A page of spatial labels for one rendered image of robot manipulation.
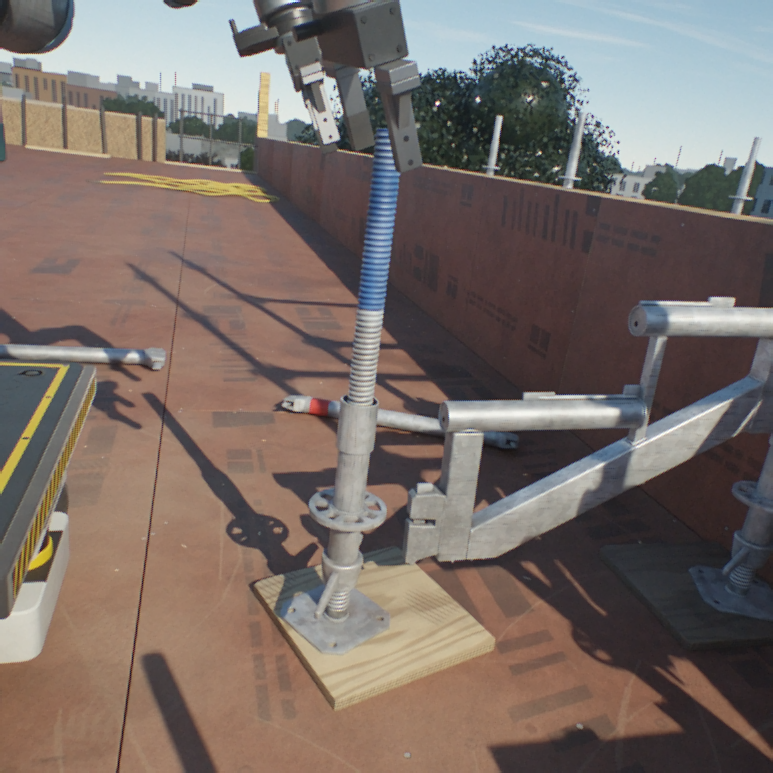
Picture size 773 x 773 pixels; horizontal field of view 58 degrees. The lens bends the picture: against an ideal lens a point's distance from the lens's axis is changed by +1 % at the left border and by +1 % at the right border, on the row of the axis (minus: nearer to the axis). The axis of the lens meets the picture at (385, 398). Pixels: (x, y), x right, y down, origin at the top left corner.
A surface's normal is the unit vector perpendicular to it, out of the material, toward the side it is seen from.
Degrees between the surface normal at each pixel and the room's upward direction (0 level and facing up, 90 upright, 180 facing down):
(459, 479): 90
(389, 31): 97
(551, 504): 90
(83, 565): 0
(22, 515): 0
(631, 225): 90
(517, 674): 0
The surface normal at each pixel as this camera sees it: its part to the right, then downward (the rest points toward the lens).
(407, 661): 0.12, -0.94
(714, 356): -0.96, -0.03
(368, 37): 0.39, 0.46
